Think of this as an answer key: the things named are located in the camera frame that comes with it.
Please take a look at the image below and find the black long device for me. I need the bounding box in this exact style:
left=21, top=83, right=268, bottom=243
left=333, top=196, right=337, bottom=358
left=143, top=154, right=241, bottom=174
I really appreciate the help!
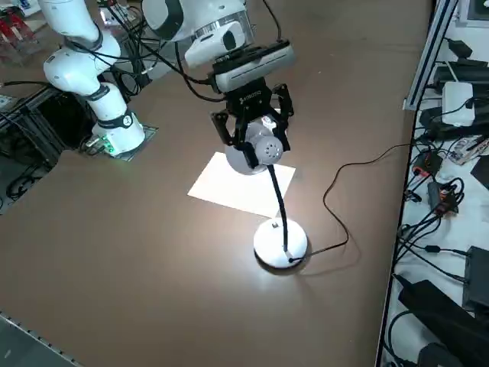
left=397, top=280, right=489, bottom=351

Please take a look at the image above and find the aluminium table rail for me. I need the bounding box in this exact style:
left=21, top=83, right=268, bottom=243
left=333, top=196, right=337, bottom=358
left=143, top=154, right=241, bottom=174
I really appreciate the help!
left=0, top=311, right=83, bottom=367

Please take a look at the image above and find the aluminium profile post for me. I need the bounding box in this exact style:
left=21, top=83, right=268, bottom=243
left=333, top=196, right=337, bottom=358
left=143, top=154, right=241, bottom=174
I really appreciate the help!
left=403, top=0, right=459, bottom=112

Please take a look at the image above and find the black ribbed box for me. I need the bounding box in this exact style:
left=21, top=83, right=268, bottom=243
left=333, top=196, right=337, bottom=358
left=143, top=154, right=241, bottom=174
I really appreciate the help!
left=419, top=106, right=489, bottom=139

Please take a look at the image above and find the black rectangular box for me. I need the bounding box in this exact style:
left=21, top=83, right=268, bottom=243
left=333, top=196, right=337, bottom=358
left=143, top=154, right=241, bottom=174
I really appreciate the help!
left=469, top=154, right=489, bottom=191

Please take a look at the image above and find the black power adapter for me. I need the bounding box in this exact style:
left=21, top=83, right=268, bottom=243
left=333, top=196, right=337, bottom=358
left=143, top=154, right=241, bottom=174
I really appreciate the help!
left=446, top=37, right=474, bottom=59

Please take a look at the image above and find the black tower box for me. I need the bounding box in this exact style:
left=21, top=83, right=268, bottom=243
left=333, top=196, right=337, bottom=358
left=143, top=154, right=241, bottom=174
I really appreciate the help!
left=431, top=59, right=489, bottom=93

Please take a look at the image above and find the red crate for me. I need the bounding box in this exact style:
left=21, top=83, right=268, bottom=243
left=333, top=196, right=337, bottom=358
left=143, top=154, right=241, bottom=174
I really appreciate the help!
left=0, top=9, right=34, bottom=45

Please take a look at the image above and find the black lamp cable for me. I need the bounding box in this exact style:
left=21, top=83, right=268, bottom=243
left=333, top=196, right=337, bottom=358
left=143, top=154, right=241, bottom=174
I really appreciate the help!
left=289, top=143, right=413, bottom=265

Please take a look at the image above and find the black cable with ferrite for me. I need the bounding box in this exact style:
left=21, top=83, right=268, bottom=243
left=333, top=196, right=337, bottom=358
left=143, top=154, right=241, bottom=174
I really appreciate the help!
left=397, top=244, right=471, bottom=258

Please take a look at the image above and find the black flat case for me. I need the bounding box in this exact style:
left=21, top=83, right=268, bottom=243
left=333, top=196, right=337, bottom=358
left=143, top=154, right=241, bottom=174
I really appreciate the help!
left=461, top=245, right=489, bottom=318

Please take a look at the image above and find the black metal frame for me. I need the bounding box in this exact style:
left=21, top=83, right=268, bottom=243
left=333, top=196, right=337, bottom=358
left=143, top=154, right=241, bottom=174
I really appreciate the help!
left=0, top=87, right=96, bottom=169

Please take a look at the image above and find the white paper sheet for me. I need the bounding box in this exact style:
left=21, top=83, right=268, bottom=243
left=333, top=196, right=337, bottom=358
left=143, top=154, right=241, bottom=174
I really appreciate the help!
left=186, top=151, right=296, bottom=220

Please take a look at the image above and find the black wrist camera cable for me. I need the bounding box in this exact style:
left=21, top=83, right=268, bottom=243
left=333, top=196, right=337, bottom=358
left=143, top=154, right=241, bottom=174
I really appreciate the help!
left=261, top=0, right=287, bottom=44

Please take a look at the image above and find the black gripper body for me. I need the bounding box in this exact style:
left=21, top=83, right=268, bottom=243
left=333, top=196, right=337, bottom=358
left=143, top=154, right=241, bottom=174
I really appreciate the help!
left=225, top=78, right=275, bottom=120

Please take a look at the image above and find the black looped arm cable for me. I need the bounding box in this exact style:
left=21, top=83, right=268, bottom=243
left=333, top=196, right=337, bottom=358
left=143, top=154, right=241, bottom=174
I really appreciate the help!
left=174, top=40, right=230, bottom=103

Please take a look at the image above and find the white background device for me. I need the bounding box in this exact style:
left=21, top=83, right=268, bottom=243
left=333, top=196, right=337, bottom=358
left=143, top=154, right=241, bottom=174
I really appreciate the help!
left=98, top=5, right=118, bottom=24

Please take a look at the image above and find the white desk lamp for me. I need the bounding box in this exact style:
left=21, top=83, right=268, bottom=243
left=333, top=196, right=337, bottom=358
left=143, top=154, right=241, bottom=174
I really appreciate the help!
left=224, top=121, right=311, bottom=268

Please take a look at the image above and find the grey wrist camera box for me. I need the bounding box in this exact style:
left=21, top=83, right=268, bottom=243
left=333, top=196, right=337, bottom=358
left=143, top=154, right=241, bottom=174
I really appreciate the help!
left=212, top=41, right=297, bottom=94

